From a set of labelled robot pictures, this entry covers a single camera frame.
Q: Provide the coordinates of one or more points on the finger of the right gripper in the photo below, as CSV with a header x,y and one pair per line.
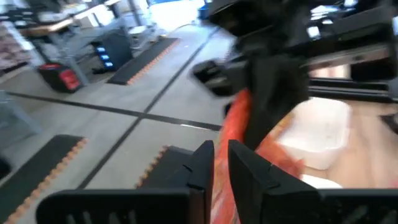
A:
x,y
276,93

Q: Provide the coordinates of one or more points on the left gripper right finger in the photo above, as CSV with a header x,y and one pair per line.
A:
x,y
280,202

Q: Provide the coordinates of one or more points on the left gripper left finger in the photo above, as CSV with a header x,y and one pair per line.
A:
x,y
124,208

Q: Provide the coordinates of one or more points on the red-orange ramen noodle pack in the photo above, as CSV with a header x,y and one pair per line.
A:
x,y
233,124

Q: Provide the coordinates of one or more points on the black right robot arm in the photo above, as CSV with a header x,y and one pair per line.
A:
x,y
351,28

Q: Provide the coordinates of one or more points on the white plastic bin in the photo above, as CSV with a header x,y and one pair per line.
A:
x,y
320,183
317,133

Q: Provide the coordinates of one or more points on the blue floor bin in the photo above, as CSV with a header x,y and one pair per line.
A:
x,y
204,12

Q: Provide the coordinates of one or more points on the red and black box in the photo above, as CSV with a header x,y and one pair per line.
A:
x,y
62,77

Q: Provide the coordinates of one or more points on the black computer tower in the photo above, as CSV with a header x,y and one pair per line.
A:
x,y
119,46

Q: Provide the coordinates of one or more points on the brown patterned cloth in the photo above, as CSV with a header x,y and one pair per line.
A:
x,y
12,49

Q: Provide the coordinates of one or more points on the wooden-top grey workbench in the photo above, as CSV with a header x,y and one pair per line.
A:
x,y
46,28

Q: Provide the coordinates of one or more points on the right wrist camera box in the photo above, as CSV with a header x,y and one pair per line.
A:
x,y
217,81

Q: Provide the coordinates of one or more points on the black aluminium table frame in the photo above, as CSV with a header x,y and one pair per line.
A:
x,y
348,90

